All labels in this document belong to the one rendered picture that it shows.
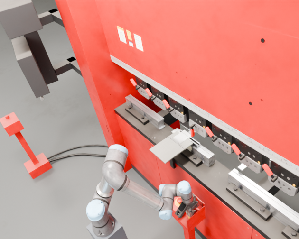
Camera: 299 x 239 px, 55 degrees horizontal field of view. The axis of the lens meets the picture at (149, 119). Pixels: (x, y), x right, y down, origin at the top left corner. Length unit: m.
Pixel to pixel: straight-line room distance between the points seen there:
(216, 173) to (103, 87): 1.21
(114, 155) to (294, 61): 0.98
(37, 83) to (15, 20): 0.50
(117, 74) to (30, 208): 1.75
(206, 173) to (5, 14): 1.76
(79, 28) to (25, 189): 2.07
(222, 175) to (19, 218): 2.22
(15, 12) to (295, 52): 1.81
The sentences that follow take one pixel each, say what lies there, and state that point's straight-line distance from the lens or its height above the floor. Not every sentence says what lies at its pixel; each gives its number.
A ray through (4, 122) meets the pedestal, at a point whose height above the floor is 0.80.
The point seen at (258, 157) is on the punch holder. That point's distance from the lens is 1.63.
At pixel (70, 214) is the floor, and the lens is 3.22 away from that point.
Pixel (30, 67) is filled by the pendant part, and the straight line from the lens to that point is 2.45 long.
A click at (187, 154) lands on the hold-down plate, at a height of 0.90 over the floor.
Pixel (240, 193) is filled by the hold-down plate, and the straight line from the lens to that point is 1.96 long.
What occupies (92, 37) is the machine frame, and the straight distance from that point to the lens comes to 2.39.
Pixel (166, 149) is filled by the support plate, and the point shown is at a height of 1.00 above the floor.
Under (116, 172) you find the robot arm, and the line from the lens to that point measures 1.56.
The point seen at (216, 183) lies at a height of 0.87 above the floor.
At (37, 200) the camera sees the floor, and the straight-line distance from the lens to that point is 3.50.
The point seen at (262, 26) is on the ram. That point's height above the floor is 2.01.
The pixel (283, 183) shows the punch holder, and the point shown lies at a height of 1.23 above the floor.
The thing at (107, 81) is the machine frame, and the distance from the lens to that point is 2.59.
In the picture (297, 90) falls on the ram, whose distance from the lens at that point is 1.25.
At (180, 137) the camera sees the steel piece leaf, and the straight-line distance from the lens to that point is 2.15.
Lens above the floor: 2.52
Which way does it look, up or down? 40 degrees down
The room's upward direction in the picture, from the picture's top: 12 degrees counter-clockwise
